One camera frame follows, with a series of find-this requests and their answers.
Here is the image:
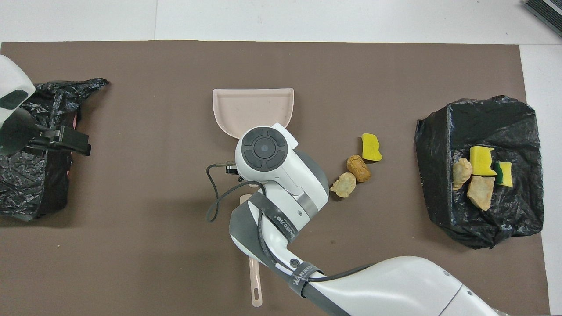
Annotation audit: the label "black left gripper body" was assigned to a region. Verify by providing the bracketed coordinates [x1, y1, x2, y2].
[24, 124, 66, 153]

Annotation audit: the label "beige plastic dustpan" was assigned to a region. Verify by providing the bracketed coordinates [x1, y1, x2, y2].
[212, 88, 295, 141]

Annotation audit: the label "beige hand brush black bristles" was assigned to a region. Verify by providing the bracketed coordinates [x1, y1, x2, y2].
[239, 193, 264, 308]

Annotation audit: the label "brown bread chunk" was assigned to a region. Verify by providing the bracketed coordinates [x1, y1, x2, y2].
[346, 154, 371, 183]

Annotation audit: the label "yellow sponge piece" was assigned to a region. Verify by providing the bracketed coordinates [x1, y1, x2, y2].
[361, 133, 383, 162]
[469, 146, 497, 176]

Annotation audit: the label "yellow sponge with green pad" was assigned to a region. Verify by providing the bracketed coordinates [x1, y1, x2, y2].
[495, 162, 513, 187]

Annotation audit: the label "black bag lined pink bin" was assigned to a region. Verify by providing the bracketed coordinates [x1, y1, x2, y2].
[0, 78, 109, 221]

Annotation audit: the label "brown table mat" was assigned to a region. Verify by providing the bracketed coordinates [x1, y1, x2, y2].
[0, 40, 551, 316]

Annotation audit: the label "dark ribbed object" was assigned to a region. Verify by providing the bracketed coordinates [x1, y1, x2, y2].
[524, 0, 562, 38]

